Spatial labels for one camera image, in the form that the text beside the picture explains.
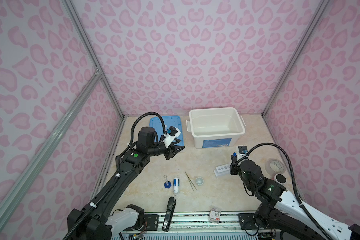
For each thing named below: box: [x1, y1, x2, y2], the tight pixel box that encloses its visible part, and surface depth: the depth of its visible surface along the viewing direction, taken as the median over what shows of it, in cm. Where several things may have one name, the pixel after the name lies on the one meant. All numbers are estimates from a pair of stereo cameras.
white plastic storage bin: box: [185, 107, 246, 149], surface depth 100 cm
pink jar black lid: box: [273, 173, 287, 185], surface depth 83 cm
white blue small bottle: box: [173, 177, 180, 196], surface depth 85 cm
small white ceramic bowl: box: [195, 176, 204, 186], surface depth 86 cm
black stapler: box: [162, 196, 177, 232], surface depth 75 cm
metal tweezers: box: [184, 171, 198, 192], surface depth 87 cm
